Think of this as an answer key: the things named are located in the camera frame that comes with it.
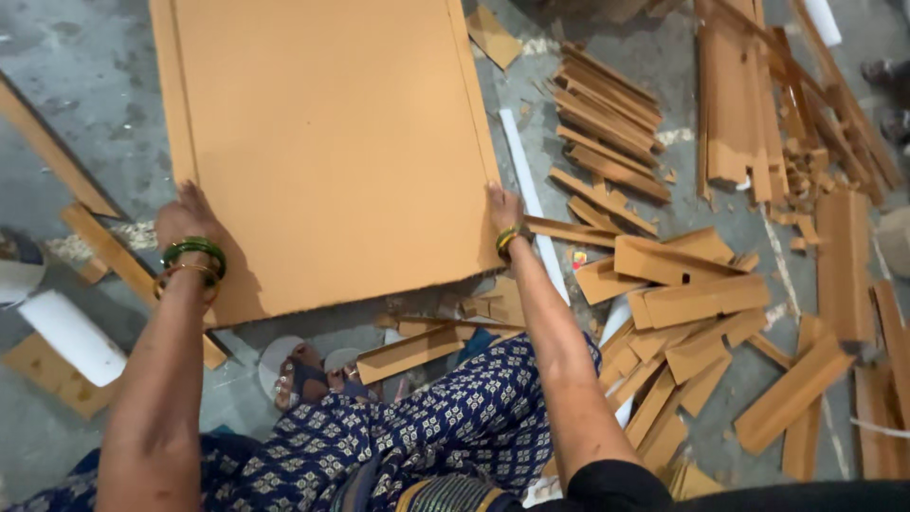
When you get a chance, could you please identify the long cardboard angle strip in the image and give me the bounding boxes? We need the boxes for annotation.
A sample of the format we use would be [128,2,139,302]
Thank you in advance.
[60,202,229,371]

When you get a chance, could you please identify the blue patterned garment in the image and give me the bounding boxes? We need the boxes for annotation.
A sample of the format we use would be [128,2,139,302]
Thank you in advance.
[0,330,603,512]

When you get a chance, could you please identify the stack of short cardboard strips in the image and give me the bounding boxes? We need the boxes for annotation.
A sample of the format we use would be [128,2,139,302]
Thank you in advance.
[546,41,673,209]

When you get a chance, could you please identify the white tube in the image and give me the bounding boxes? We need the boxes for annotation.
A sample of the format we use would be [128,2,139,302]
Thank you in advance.
[802,0,844,48]

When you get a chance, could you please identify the long dark-edged cardboard strip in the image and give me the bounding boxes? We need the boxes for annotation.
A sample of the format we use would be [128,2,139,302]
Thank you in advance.
[0,74,127,221]

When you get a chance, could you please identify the short cardboard angle strip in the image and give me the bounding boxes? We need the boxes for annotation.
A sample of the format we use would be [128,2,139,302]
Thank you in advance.
[355,325,467,387]

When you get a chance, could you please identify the white round disc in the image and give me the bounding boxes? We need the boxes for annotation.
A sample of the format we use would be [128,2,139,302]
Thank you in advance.
[257,335,307,401]

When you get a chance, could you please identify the person's right hand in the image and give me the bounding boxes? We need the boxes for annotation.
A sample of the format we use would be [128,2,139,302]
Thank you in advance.
[487,181,528,236]

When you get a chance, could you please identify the square cardboard scrap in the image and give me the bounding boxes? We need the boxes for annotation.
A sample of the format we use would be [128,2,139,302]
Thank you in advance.
[465,5,524,71]

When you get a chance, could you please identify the flat stained cardboard piece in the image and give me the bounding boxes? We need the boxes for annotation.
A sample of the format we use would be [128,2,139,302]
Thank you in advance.
[0,332,119,421]

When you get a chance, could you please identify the thin gold bangle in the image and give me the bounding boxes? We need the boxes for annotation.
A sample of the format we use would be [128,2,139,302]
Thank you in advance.
[152,262,220,304]

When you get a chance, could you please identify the white foam roll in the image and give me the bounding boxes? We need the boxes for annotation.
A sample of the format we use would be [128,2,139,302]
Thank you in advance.
[17,289,128,389]

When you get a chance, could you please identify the heap of cardboard angle offcuts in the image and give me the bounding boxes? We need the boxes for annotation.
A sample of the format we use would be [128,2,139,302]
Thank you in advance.
[525,168,910,500]

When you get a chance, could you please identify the person's foot in sandal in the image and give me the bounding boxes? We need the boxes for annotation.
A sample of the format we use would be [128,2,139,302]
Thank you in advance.
[326,363,385,403]
[273,341,332,414]

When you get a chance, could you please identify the person's left hand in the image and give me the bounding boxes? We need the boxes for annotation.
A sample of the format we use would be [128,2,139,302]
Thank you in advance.
[155,180,223,250]

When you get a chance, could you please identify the green and gold bangles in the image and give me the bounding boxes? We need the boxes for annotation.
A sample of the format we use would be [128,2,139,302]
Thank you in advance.
[495,223,532,263]

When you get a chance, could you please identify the person's left foot in sandal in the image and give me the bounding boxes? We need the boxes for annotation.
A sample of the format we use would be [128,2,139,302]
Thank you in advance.
[273,341,332,414]

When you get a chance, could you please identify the pile of small cardboard scraps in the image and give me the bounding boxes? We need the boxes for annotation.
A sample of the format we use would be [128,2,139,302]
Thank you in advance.
[375,275,528,340]

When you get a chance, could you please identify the bundle of long cardboard strips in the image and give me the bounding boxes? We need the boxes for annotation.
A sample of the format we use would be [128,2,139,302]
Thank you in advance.
[694,0,905,209]

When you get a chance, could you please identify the large brown cardboard sheet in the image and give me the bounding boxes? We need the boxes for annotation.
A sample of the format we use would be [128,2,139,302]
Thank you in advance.
[148,0,508,330]

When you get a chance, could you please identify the long white foam strip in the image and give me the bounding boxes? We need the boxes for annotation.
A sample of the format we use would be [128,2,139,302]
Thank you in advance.
[498,107,572,307]

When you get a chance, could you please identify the white and dark container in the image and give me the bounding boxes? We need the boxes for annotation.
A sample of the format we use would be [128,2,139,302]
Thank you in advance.
[0,227,48,308]

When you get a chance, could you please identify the black sleeve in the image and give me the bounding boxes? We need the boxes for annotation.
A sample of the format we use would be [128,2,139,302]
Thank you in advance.
[564,460,910,512]

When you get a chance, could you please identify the person's right foot in sandal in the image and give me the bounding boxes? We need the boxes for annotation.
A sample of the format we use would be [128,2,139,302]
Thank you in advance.
[326,363,385,403]

